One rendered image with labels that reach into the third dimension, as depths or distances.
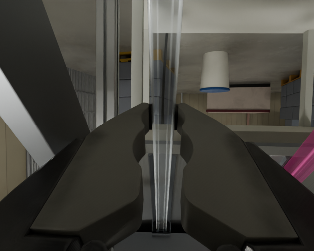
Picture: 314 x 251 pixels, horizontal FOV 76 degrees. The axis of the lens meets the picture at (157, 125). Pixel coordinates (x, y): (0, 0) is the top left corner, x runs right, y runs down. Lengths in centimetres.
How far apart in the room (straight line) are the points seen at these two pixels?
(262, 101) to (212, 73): 366
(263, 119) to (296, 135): 868
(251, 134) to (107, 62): 40
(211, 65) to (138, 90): 273
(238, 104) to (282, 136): 596
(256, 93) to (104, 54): 633
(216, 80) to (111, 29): 280
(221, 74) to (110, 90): 286
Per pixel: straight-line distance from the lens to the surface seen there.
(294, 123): 545
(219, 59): 327
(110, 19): 47
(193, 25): 87
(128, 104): 317
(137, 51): 58
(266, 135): 61
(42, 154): 17
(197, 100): 916
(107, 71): 44
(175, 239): 30
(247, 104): 661
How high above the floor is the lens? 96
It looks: 3 degrees up
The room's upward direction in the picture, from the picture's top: 179 degrees counter-clockwise
